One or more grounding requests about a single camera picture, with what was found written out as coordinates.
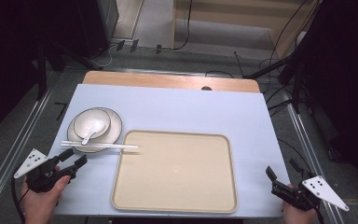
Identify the white dark-rimmed bowl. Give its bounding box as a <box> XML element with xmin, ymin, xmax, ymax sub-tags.
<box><xmin>73</xmin><ymin>108</ymin><xmax>112</xmax><ymax>140</ymax></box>

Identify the person's left hand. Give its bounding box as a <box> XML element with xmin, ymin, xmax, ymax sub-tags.
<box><xmin>20</xmin><ymin>166</ymin><xmax>72</xmax><ymax>224</ymax></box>

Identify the dark curtain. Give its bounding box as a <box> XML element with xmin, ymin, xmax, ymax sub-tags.
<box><xmin>299</xmin><ymin>0</ymin><xmax>358</xmax><ymax>197</ymax></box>
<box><xmin>0</xmin><ymin>0</ymin><xmax>87</xmax><ymax>144</ymax></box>

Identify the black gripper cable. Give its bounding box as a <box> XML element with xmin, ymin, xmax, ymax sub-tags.
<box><xmin>314</xmin><ymin>203</ymin><xmax>324</xmax><ymax>224</ymax></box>
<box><xmin>10</xmin><ymin>175</ymin><xmax>26</xmax><ymax>224</ymax></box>

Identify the black stand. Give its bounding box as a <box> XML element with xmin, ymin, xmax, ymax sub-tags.
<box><xmin>242</xmin><ymin>51</ymin><xmax>304</xmax><ymax>114</ymax></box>

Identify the dark cabinet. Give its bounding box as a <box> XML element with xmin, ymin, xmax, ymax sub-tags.
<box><xmin>74</xmin><ymin>0</ymin><xmax>120</xmax><ymax>58</ymax></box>

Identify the pale table cover sheet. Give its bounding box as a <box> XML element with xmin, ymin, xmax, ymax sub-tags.
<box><xmin>47</xmin><ymin>83</ymin><xmax>291</xmax><ymax>218</ymax></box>

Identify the beige plastic tray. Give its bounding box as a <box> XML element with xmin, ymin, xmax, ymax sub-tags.
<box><xmin>110</xmin><ymin>129</ymin><xmax>239</xmax><ymax>215</ymax></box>

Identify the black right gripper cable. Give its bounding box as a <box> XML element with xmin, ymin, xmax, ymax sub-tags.
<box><xmin>314</xmin><ymin>203</ymin><xmax>324</xmax><ymax>224</ymax></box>

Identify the black hanging cable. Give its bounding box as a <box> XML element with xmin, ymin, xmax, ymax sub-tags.
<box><xmin>172</xmin><ymin>0</ymin><xmax>194</xmax><ymax>51</ymax></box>

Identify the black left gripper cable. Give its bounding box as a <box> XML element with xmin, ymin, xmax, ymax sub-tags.
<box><xmin>10</xmin><ymin>175</ymin><xmax>26</xmax><ymax>224</ymax></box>

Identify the metal floor rail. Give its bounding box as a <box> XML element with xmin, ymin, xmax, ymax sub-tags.
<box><xmin>0</xmin><ymin>69</ymin><xmax>63</xmax><ymax>206</ymax></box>
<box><xmin>286</xmin><ymin>102</ymin><xmax>345</xmax><ymax>224</ymax></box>

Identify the black floor bracket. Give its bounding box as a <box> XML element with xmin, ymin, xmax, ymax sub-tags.
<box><xmin>54</xmin><ymin>101</ymin><xmax>70</xmax><ymax>121</ymax></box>

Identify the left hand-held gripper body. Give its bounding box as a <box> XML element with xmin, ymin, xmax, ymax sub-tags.
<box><xmin>13</xmin><ymin>147</ymin><xmax>76</xmax><ymax>194</ymax></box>

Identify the white dark-rimmed plate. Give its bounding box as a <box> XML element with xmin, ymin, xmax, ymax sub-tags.
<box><xmin>66</xmin><ymin>106</ymin><xmax>123</xmax><ymax>154</ymax></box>

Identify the white floor cable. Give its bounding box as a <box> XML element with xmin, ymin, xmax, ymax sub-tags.
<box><xmin>97</xmin><ymin>42</ymin><xmax>119</xmax><ymax>68</ymax></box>

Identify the person's right hand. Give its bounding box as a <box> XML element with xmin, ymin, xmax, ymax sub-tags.
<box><xmin>280</xmin><ymin>183</ymin><xmax>320</xmax><ymax>224</ymax></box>

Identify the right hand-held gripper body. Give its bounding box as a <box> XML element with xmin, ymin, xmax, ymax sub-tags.
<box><xmin>270</xmin><ymin>175</ymin><xmax>351</xmax><ymax>213</ymax></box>

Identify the black looped floor cable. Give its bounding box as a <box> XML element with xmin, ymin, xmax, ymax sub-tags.
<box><xmin>204</xmin><ymin>70</ymin><xmax>236</xmax><ymax>79</ymax></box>

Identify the white ceramic spoon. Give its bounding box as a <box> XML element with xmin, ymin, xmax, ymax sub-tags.
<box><xmin>80</xmin><ymin>119</ymin><xmax>106</xmax><ymax>147</ymax></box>

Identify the wooden table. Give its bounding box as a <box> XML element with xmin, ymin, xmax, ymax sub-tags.
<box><xmin>82</xmin><ymin>70</ymin><xmax>261</xmax><ymax>93</ymax></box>

